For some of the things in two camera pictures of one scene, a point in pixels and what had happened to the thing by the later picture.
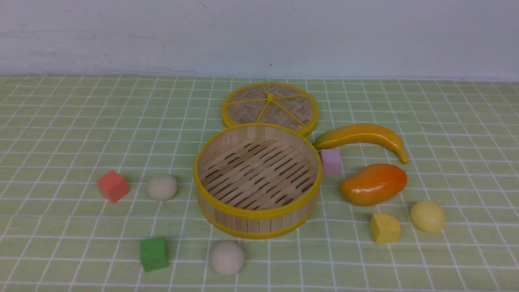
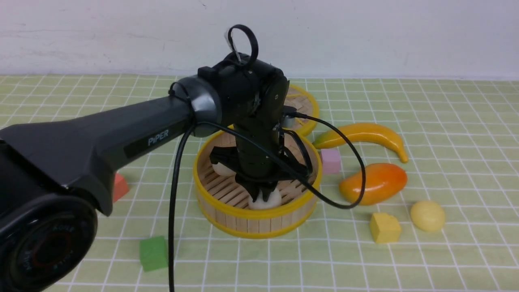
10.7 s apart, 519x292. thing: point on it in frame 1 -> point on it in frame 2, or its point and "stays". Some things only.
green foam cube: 154,254 stays
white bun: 162,187 -> 223,170
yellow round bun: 428,216 stays
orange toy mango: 376,185 stays
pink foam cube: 331,159 stays
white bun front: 227,256 -> 274,200
